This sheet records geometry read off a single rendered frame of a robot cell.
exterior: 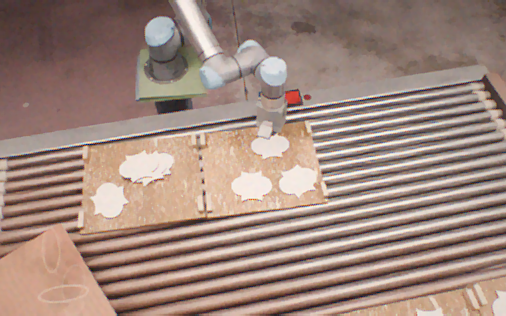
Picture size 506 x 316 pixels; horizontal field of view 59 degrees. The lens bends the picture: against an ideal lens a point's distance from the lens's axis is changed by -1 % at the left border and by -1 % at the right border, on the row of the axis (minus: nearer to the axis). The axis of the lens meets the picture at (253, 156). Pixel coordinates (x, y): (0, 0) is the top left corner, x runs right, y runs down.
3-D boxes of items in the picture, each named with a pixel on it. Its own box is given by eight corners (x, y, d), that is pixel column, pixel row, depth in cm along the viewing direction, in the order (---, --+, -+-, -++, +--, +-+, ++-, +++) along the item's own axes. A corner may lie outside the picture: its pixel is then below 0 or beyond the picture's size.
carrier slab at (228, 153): (200, 136, 169) (200, 133, 168) (307, 124, 172) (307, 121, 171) (208, 219, 150) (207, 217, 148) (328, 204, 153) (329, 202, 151)
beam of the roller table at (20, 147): (-14, 152, 173) (-22, 143, 168) (478, 73, 197) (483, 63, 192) (-17, 170, 168) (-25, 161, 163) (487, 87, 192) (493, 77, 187)
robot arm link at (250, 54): (226, 47, 137) (244, 68, 132) (257, 34, 141) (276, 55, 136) (227, 65, 144) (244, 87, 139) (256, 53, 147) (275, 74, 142)
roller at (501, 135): (-10, 224, 153) (-17, 218, 149) (506, 132, 176) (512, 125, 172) (-12, 237, 151) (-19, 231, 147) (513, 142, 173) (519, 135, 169)
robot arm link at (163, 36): (143, 46, 184) (137, 21, 173) (173, 35, 188) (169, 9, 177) (155, 65, 179) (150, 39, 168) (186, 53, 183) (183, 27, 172)
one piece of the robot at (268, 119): (248, 109, 138) (249, 141, 152) (276, 117, 136) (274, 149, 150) (262, 83, 144) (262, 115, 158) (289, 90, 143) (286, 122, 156)
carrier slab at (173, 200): (86, 150, 166) (85, 147, 164) (196, 136, 169) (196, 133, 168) (81, 236, 146) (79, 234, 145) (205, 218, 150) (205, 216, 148)
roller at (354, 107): (-2, 165, 167) (-8, 158, 163) (476, 87, 189) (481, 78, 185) (-4, 176, 165) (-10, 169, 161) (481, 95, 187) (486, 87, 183)
